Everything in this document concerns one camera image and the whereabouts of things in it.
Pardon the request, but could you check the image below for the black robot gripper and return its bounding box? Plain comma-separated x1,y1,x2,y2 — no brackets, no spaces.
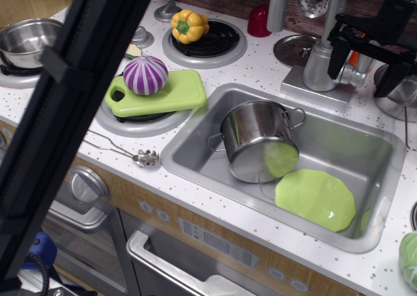
328,14,416,98

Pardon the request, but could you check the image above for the silver faucet lever handle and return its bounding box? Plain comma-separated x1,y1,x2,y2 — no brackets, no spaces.
335,63,367,87

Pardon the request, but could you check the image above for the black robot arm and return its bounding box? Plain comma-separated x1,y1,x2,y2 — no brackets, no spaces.
327,0,416,98

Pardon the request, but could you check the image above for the steel pot at right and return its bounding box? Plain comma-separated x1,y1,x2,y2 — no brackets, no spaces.
374,74,416,151

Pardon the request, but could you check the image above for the silver toy faucet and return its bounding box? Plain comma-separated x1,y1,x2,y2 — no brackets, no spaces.
267,0,373,113

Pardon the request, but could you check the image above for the round metal pot lid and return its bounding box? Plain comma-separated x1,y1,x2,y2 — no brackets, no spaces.
273,35,318,67

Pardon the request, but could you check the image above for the clear faucet knob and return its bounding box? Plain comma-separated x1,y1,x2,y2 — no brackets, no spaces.
297,0,330,19

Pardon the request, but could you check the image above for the silver sink basin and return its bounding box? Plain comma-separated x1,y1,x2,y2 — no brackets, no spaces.
162,83,406,253

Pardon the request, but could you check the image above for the red plastic cup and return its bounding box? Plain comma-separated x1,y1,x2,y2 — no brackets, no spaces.
247,5,271,38

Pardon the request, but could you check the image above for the stainless steel pot in sink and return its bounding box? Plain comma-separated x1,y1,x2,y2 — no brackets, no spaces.
207,100,307,183

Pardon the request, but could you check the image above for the light green plastic plate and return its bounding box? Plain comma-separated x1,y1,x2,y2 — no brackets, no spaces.
275,169,356,232

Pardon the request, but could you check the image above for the black rear stove burner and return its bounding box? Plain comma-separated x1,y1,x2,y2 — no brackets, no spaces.
162,19,247,69

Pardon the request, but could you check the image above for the green plastic cutting board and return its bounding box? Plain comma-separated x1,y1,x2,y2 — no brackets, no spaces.
104,70,207,118

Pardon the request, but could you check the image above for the yellow toy bell pepper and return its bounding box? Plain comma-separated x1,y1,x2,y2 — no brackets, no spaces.
170,9,210,44

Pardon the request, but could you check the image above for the green toy cabbage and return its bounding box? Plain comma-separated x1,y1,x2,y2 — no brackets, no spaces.
399,231,417,291

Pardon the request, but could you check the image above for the grey rear stove knob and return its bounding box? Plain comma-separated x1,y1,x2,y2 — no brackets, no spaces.
154,1,182,23

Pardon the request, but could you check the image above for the grey stove knob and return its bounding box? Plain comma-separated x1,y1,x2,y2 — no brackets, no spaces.
154,1,182,23
130,26,154,49

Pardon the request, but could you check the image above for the purple striped toy onion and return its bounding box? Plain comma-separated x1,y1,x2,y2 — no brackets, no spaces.
122,55,168,96

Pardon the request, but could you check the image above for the grey middle stove knob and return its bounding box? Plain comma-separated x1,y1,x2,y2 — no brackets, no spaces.
130,26,154,49

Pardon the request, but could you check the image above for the sliced toy vegetable piece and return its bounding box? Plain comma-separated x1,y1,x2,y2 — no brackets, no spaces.
124,44,142,59

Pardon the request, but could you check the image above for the oven control panel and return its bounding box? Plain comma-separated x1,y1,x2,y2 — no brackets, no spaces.
177,218,259,269

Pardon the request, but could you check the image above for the metal pasta spoon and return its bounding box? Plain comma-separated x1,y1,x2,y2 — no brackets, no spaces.
83,130,160,168

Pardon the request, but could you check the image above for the silver oven dial knob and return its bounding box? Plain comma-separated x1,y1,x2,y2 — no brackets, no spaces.
69,165,109,203

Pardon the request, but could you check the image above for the steel pot at left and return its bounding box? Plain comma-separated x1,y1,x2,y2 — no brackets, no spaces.
1,18,63,69

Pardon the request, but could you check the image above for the front stove burner ring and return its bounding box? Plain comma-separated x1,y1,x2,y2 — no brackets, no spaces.
93,97,198,138

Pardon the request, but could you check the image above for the stove burner ring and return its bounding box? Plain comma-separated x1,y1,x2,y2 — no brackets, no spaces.
0,60,44,89
93,97,198,138

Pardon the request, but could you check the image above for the silver dishwasher door handle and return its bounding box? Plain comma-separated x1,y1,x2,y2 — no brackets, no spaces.
126,231,277,295

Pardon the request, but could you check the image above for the silver oven door handle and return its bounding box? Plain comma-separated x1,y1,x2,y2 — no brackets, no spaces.
48,201,115,234

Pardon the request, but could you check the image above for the black camera frame bar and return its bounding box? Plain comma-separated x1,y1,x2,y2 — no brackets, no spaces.
1,0,150,281

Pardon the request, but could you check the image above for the left stove burner ring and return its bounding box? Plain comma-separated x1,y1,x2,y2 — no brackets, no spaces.
0,60,44,89

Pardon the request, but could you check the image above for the blue clamp with cable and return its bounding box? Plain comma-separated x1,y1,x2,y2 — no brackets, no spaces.
21,231,57,295

